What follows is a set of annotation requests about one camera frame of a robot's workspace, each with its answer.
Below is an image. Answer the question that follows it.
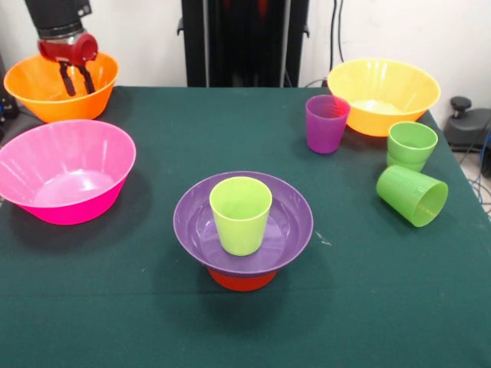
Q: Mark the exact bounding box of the black knobbed stand base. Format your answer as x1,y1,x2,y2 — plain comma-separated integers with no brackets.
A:
444,95,491,153

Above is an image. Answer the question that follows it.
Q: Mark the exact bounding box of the large pink plastic bowl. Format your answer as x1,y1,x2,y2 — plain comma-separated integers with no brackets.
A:
0,119,137,226

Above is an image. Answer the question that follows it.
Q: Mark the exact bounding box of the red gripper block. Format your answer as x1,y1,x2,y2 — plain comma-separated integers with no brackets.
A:
37,32,100,97

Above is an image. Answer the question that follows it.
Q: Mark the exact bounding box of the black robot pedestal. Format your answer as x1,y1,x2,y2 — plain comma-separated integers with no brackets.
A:
176,0,310,88

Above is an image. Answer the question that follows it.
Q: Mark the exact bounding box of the large orange plastic bowl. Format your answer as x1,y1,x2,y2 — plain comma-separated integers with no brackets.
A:
3,51,120,123
327,58,441,137

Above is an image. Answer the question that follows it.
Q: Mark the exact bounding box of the purple plastic bowl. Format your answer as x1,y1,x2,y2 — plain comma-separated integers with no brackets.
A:
173,170,315,278

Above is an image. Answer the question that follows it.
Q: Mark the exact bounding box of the purple plastic cup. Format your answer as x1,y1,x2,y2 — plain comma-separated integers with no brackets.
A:
305,94,351,155

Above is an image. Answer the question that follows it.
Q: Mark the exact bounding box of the green plastic cup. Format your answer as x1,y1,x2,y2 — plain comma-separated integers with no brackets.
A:
386,121,439,173
375,164,450,228
209,176,274,257

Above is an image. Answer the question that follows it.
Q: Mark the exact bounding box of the dark green table cloth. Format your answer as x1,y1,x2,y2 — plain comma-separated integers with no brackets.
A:
0,87,491,368

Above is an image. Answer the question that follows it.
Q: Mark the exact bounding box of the black equipment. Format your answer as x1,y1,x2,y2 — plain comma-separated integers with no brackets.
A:
0,49,19,120

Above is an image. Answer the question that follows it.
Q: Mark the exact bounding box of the small red plastic bowl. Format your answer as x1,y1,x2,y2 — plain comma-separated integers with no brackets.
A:
208,268,278,293

